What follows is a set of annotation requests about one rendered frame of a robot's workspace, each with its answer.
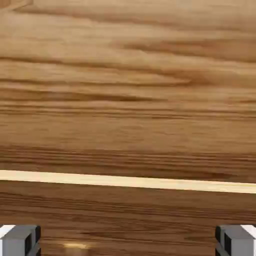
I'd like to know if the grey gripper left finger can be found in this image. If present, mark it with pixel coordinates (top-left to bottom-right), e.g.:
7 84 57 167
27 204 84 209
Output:
0 224 42 256

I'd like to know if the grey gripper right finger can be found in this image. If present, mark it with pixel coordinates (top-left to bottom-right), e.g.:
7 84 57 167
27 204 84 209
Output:
214 224 256 256

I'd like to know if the light wooden cabinet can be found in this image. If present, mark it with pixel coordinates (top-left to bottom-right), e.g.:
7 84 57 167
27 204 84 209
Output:
0 169 256 195

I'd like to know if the wooden cabinet door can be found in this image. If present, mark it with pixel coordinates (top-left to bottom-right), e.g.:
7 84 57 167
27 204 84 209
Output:
0 0 256 184
0 179 256 256

